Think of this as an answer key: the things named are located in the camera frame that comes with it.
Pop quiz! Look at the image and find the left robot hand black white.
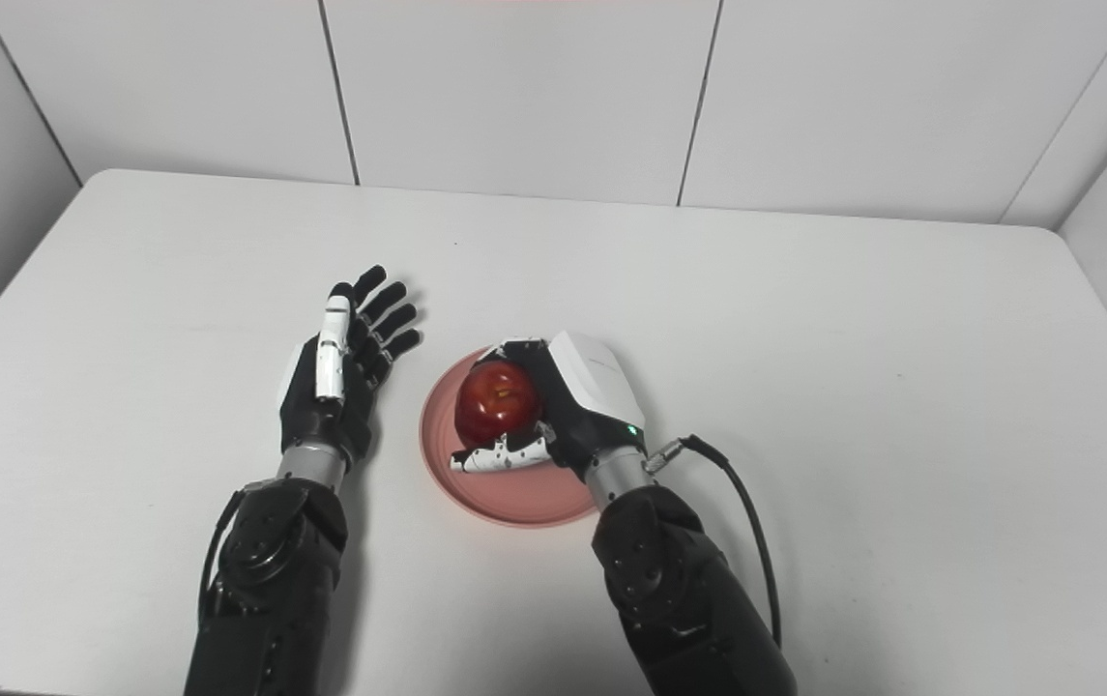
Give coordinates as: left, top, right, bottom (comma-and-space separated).
278, 265, 422, 472

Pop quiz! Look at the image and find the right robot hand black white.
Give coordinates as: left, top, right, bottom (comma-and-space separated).
449, 331, 648, 481

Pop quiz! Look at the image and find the red apple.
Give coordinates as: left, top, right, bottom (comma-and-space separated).
454, 360, 545, 450

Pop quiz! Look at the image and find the pink round plate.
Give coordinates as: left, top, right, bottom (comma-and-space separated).
419, 345, 600, 529

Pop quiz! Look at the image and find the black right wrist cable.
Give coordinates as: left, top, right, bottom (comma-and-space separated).
643, 434, 784, 649

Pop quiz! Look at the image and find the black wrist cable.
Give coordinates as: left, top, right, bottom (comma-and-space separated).
197, 488, 247, 620
643, 434, 784, 649

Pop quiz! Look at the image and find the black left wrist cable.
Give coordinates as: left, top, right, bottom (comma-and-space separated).
197, 488, 247, 620

